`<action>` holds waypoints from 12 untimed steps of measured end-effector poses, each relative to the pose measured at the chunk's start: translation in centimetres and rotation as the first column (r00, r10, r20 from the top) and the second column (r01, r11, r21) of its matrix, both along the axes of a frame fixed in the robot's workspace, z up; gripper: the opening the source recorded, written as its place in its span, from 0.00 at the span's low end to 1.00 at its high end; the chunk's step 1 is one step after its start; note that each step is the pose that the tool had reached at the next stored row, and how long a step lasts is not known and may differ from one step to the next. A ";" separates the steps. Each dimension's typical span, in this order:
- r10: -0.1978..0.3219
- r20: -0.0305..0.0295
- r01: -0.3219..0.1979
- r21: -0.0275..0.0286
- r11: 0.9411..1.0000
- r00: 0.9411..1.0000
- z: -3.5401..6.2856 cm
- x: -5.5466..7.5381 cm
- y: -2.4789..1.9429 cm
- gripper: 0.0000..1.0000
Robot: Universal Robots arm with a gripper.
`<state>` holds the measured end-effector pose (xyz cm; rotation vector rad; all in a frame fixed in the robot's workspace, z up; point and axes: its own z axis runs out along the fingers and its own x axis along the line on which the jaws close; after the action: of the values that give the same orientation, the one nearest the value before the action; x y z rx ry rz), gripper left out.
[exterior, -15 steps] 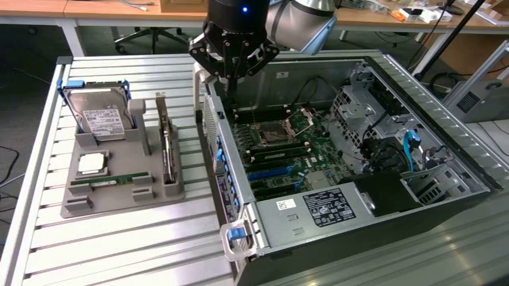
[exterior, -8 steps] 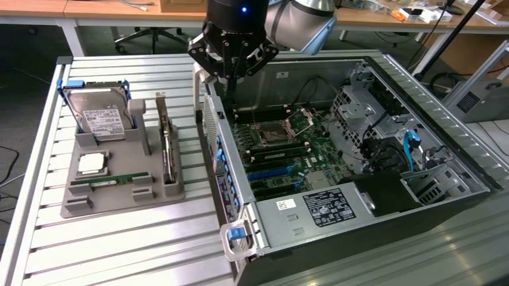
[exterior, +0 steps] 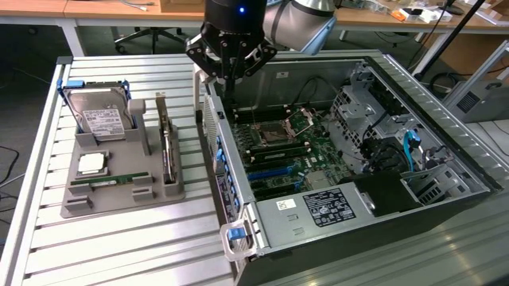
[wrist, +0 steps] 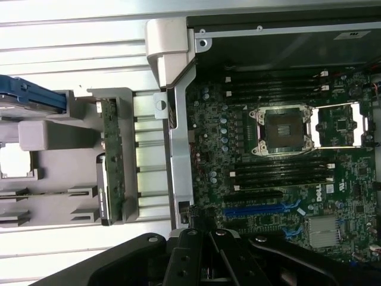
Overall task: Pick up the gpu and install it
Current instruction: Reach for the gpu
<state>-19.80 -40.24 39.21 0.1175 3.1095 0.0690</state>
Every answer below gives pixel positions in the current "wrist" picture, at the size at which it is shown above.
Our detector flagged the green RAM stick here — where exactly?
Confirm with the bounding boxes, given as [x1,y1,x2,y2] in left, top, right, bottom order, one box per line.
[0,190,92,199]

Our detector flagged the metal socket cover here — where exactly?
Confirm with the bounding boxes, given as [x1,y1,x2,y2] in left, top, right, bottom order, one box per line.
[311,101,371,150]

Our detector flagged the black PC case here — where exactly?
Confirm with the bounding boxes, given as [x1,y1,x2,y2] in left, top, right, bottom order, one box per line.
[145,14,381,269]

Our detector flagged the blue expansion slot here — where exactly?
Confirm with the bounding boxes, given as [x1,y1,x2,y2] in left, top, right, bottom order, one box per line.
[224,204,284,217]

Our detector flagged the silver chipset heat sink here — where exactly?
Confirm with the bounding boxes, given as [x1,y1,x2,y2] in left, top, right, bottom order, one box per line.
[308,216,339,248]

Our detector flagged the hard disk in blue caddy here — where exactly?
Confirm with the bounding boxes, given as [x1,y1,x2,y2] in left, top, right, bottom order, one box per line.
[0,76,68,116]

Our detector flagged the CPU socket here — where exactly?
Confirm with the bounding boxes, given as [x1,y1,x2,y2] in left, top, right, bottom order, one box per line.
[248,104,313,156]

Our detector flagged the silver CPU chip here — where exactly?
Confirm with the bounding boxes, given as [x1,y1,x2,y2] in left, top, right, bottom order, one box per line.
[0,142,32,179]

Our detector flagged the black expansion slot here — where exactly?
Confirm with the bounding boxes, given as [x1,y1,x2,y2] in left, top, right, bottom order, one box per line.
[224,189,284,201]

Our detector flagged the green motherboard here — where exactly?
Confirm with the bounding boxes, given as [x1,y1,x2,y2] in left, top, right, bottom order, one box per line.
[186,71,373,266]

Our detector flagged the grey parts rack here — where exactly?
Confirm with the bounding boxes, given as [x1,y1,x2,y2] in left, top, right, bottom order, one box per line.
[0,88,140,229]

